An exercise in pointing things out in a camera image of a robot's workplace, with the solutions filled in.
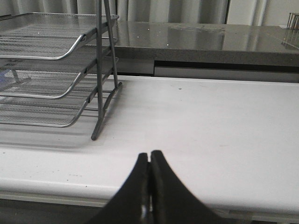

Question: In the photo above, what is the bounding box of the silver wire rack frame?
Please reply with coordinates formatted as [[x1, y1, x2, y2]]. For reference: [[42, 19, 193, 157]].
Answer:
[[91, 0, 122, 140]]

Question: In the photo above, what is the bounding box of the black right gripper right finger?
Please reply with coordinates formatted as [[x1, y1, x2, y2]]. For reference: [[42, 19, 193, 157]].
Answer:
[[150, 150, 224, 224]]

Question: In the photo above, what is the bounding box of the mesh tray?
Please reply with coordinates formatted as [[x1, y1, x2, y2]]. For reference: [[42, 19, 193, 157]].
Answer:
[[0, 91, 113, 128], [0, 13, 120, 61], [0, 59, 97, 101]]

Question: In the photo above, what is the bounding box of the white curtain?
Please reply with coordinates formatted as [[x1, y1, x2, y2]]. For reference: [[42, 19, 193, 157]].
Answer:
[[0, 0, 299, 26]]

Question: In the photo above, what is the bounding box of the grey stone counter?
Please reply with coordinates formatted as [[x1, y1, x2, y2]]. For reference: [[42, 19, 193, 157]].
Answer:
[[84, 21, 299, 83]]

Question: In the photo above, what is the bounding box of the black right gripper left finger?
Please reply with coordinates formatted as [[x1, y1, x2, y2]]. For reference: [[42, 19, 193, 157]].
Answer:
[[87, 153, 150, 224]]

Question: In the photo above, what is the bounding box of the small wire rack background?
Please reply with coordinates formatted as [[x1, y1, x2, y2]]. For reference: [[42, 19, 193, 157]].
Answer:
[[282, 13, 299, 49]]

